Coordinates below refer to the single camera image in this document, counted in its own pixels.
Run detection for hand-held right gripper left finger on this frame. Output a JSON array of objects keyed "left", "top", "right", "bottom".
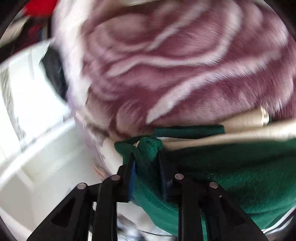
[{"left": 26, "top": 153, "right": 137, "bottom": 241}]

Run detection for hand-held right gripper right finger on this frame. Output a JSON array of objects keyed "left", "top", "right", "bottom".
[{"left": 157, "top": 151, "right": 270, "bottom": 241}]

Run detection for green and cream varsity jacket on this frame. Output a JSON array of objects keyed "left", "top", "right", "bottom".
[{"left": 114, "top": 106, "right": 296, "bottom": 241}]

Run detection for white cabinet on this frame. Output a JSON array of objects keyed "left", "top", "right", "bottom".
[{"left": 0, "top": 38, "right": 121, "bottom": 241}]

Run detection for floral plush blanket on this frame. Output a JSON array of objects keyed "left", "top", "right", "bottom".
[{"left": 52, "top": 0, "right": 296, "bottom": 183}]

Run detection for black bag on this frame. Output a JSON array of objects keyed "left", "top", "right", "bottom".
[{"left": 41, "top": 49, "right": 68, "bottom": 102}]

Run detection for red cloth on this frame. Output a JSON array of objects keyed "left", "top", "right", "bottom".
[{"left": 23, "top": 0, "right": 58, "bottom": 16}]

